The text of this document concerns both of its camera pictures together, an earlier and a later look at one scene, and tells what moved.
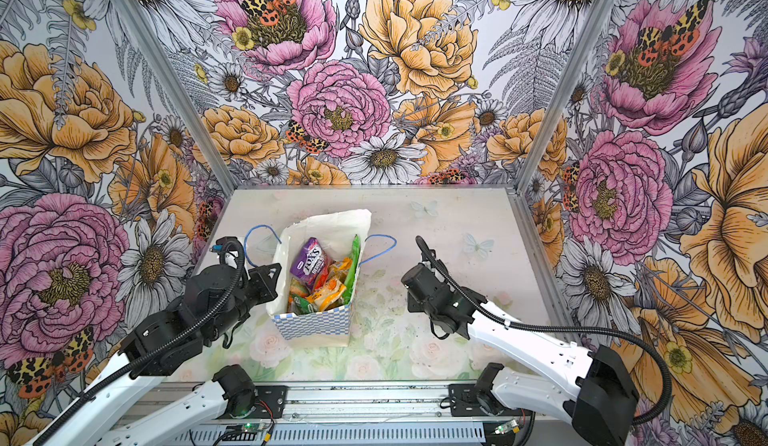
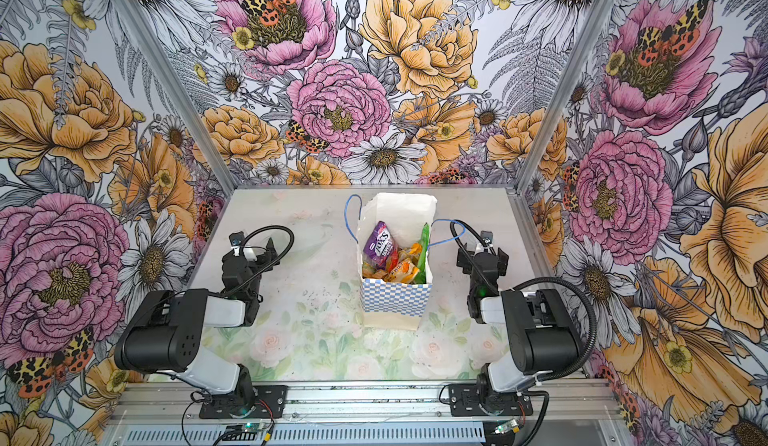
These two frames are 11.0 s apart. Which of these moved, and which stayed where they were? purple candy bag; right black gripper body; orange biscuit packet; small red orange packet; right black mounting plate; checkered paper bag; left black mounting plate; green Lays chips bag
Moved: orange biscuit packet; green Lays chips bag; purple candy bag; right black gripper body; small red orange packet; checkered paper bag
Stayed: right black mounting plate; left black mounting plate
